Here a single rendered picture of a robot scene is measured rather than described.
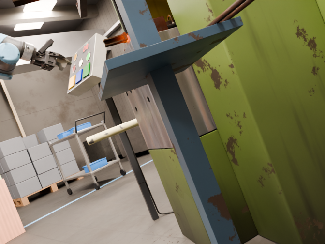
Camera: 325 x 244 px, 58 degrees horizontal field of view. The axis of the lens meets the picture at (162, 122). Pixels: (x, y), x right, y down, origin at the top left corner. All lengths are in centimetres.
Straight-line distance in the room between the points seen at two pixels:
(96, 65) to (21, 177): 458
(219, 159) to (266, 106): 32
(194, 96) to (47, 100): 733
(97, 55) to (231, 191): 107
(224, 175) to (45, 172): 528
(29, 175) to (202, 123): 521
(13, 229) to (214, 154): 269
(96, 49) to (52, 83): 680
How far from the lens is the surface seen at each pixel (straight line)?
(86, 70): 179
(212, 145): 121
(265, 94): 104
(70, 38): 734
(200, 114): 120
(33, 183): 617
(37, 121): 815
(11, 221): 354
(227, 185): 125
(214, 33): 64
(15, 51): 148
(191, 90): 120
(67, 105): 852
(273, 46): 111
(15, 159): 614
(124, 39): 140
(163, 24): 127
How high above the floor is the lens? 60
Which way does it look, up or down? 1 degrees down
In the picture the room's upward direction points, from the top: 22 degrees counter-clockwise
